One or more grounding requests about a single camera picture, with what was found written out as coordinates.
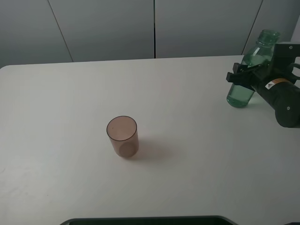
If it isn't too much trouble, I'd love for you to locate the green transparent water bottle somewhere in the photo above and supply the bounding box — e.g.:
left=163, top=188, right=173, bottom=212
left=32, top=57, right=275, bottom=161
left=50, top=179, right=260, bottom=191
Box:
left=226, top=30, right=281, bottom=108

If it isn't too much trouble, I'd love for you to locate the pink translucent plastic cup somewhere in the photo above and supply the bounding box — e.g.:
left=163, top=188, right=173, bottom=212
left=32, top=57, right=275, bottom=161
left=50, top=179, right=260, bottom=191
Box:
left=106, top=116, right=139, bottom=158

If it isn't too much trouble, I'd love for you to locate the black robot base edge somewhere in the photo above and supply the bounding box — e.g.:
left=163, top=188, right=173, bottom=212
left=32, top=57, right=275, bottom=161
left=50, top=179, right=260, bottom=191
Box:
left=62, top=216, right=235, bottom=225

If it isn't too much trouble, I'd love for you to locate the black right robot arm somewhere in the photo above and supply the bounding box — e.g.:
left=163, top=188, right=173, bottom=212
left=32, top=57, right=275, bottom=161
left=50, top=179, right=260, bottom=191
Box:
left=226, top=63, right=300, bottom=128

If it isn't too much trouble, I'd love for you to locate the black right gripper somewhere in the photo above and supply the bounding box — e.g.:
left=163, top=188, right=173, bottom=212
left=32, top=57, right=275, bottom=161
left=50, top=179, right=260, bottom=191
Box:
left=226, top=62, right=276, bottom=92

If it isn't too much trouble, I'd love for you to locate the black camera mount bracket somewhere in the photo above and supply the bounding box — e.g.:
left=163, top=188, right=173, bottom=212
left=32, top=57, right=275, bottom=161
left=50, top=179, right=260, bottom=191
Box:
left=268, top=42, right=300, bottom=84

